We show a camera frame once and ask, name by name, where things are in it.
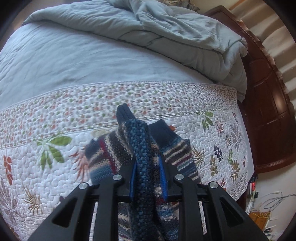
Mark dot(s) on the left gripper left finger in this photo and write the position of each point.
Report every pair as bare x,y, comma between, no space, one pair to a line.
90,209

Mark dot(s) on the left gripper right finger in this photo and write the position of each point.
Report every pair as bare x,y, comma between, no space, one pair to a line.
206,212

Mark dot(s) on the blue striped knit sweater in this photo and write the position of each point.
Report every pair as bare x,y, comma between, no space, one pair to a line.
148,216

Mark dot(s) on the yellow box on floor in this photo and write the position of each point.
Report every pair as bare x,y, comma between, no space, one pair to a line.
260,218

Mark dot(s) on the dark wooden headboard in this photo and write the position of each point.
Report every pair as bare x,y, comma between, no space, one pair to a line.
267,111

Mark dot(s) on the floral quilted bedspread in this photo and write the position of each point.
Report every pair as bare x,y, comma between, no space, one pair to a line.
60,89

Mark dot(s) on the grey-blue rumpled duvet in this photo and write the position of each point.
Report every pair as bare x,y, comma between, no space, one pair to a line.
192,39

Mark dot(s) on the patterned pillow by headboard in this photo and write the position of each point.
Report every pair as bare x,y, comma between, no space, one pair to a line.
182,3

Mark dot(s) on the beige pleated wall curtain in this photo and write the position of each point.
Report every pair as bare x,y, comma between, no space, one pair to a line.
265,24

